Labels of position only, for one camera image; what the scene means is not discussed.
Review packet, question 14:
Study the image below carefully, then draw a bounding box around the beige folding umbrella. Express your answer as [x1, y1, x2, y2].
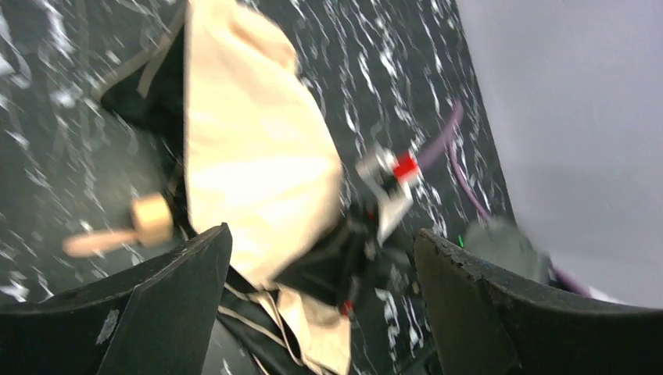
[92, 1, 351, 374]

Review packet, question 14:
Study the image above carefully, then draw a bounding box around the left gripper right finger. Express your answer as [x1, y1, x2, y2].
[414, 229, 662, 375]

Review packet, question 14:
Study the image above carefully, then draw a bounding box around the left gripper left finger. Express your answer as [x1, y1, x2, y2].
[1, 224, 232, 374]

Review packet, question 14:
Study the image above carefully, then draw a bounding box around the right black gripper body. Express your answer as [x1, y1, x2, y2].
[274, 202, 421, 311]

